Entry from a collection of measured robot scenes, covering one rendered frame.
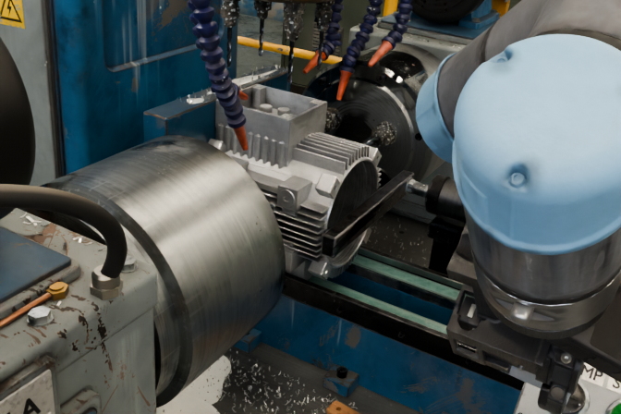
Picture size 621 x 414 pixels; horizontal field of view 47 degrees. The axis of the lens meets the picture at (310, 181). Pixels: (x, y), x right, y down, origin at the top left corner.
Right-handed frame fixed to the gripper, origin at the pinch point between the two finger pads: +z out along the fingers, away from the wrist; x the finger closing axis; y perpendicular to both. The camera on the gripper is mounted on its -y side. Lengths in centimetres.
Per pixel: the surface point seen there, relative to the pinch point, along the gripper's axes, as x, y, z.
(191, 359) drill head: 10.5, 31.2, 2.4
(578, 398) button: -0.1, -0.9, 5.2
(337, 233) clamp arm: -12.2, 31.4, 20.5
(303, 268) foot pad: -8.8, 37.2, 29.0
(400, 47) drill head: -54, 44, 37
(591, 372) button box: -2.8, -1.3, 5.8
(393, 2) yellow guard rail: -179, 124, 177
